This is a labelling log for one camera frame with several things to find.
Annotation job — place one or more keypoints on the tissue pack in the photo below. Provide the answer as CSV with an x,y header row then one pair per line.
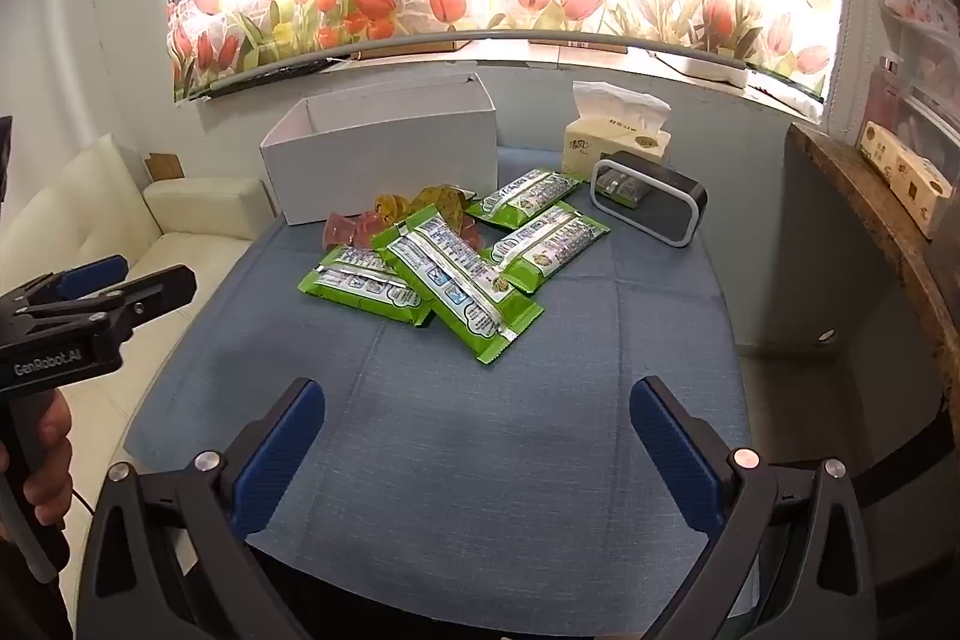
x,y
615,141

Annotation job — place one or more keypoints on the clear plastic drawer unit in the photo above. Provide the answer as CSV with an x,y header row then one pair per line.
x,y
919,78

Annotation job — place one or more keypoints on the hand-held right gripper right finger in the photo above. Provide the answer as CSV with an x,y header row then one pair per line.
x,y
675,449

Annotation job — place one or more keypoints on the white cardboard box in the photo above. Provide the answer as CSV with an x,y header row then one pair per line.
x,y
390,168

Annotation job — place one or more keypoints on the beige printed box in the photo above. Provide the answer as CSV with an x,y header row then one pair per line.
x,y
904,171

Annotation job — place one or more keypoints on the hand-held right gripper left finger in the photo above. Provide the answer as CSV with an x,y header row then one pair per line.
x,y
279,449

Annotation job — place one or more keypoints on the person's left hand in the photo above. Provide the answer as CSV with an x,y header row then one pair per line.
x,y
43,452

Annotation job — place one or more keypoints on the white sofa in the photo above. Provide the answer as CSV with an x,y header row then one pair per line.
x,y
187,212

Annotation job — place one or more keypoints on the brown cardboard piece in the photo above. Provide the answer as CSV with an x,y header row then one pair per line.
x,y
165,166

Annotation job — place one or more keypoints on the pink jelly cup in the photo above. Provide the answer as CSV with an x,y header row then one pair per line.
x,y
469,231
341,231

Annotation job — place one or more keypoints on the green snack packet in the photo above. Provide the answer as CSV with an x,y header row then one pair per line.
x,y
525,194
551,242
360,291
450,284

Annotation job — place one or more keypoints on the yellow jelly cup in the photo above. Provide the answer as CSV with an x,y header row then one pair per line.
x,y
390,206
444,197

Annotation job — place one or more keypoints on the wooden counter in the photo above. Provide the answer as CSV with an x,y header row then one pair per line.
x,y
885,227

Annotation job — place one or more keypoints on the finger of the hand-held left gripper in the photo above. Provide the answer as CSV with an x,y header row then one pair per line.
x,y
154,291
90,274

